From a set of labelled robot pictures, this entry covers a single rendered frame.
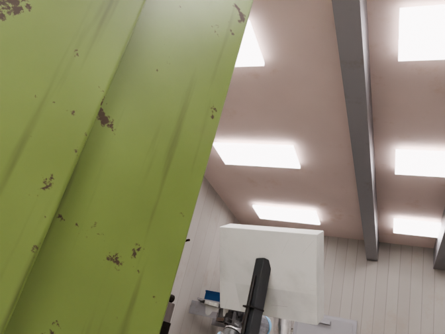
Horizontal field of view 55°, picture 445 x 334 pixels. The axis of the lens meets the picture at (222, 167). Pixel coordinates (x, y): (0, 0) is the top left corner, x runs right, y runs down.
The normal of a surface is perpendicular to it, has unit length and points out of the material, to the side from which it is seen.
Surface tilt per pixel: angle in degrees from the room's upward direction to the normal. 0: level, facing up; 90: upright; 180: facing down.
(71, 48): 90
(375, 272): 90
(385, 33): 180
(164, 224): 90
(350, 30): 180
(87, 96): 90
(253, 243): 120
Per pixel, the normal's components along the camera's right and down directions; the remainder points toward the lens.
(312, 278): -0.47, 0.02
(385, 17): -0.23, 0.88
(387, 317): -0.32, -0.48
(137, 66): 0.62, -0.20
